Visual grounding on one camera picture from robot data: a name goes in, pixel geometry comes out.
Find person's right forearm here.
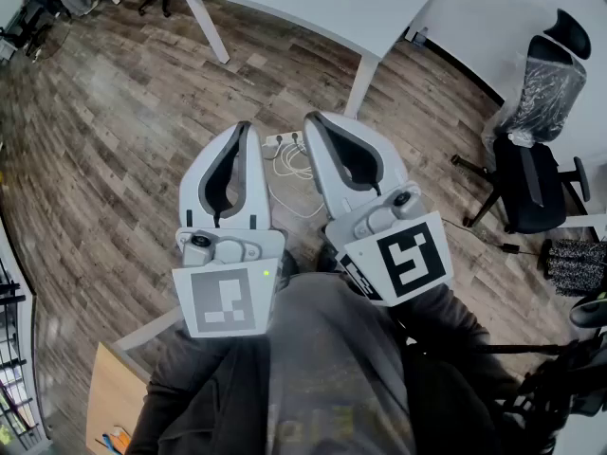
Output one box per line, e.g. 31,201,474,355
393,282,527,397

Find person's shoe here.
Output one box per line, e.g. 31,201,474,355
279,248,302,294
314,246,340,275

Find person's left forearm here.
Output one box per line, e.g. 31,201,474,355
125,329,272,455

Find clear plastic chair cover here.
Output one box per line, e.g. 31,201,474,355
481,47,589,149

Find black metal railing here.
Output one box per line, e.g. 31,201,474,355
0,253,49,450

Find speckled black white fabric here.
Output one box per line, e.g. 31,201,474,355
539,237,607,298

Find white cables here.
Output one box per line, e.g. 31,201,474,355
266,138,329,220

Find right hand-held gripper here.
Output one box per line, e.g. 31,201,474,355
303,110,454,308

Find person's right shoe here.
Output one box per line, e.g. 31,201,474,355
314,246,340,275

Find black metal stand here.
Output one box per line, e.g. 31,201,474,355
473,334,607,445

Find black office chair with headrest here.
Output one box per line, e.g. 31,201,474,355
450,8,594,236

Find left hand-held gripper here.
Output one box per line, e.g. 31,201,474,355
171,120,286,338

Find person's left shoe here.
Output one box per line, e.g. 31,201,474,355
279,248,302,294

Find white power strip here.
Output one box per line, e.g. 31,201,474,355
264,131,305,150

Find light wooden desk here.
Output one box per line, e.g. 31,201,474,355
84,304,185,455

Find person's torso in grey shirt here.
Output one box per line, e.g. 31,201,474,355
264,272,421,455

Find black power cable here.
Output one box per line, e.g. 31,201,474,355
444,219,543,256

